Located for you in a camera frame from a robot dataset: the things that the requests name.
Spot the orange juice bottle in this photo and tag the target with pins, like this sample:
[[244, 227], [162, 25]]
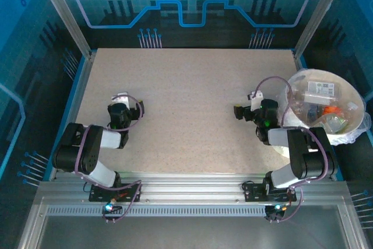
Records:
[[330, 110]]

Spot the green label clear bottle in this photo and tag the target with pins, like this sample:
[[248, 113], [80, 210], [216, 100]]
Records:
[[335, 123]]

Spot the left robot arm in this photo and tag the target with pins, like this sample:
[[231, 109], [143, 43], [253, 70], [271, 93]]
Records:
[[78, 150]]

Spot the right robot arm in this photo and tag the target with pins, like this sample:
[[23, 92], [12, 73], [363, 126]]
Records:
[[309, 155]]

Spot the white ribbed bin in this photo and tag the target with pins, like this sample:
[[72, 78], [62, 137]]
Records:
[[349, 85]]

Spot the clear plastic bin liner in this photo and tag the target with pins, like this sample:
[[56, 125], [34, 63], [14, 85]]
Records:
[[357, 132]]

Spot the small lit connector board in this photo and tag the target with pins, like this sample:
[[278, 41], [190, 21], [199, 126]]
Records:
[[275, 208], [109, 207]]

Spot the grey metal front panel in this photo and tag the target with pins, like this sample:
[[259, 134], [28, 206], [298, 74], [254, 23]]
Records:
[[189, 234]]

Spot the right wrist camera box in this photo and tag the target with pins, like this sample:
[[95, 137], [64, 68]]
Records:
[[256, 98]]

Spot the aluminium table side rail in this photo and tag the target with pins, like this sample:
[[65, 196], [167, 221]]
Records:
[[73, 115]]

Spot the aluminium front rail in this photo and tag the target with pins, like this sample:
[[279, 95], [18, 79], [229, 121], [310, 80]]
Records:
[[189, 186]]

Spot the aluminium frame post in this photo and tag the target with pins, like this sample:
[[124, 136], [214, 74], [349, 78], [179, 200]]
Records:
[[62, 13], [317, 13]]

